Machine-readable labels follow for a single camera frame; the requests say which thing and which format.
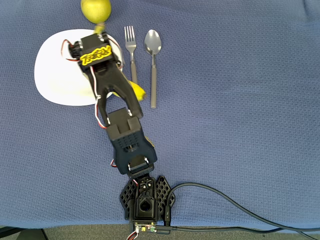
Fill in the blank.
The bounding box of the spoon with grey handle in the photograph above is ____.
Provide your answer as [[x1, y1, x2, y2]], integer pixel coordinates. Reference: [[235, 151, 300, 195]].
[[143, 29, 163, 110]]

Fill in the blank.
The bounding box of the white plate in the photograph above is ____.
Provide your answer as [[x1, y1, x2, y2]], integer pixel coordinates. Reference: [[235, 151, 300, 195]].
[[33, 29, 126, 107]]

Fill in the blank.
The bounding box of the thin black cable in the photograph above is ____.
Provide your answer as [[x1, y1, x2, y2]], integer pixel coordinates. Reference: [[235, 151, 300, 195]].
[[154, 224, 320, 240]]

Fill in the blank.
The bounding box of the white red servo wire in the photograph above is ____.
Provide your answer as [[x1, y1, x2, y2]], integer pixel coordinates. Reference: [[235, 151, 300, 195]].
[[61, 39, 82, 63], [88, 63, 109, 130]]

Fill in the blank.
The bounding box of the black tripod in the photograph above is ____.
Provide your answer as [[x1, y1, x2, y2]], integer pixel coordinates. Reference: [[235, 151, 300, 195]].
[[0, 226, 50, 240]]

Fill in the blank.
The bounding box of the yellow banana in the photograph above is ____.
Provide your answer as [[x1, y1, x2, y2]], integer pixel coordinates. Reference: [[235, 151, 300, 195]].
[[92, 22, 148, 103]]

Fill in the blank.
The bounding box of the fork with grey handle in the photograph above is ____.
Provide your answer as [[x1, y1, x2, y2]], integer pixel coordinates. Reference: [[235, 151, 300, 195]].
[[124, 25, 139, 86]]

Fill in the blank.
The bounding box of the thick black cable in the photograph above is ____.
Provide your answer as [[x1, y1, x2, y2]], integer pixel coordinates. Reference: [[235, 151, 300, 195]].
[[163, 182, 320, 232]]

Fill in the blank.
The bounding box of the blue waffle cloth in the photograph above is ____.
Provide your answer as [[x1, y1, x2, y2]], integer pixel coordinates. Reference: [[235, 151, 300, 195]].
[[0, 0, 320, 230]]

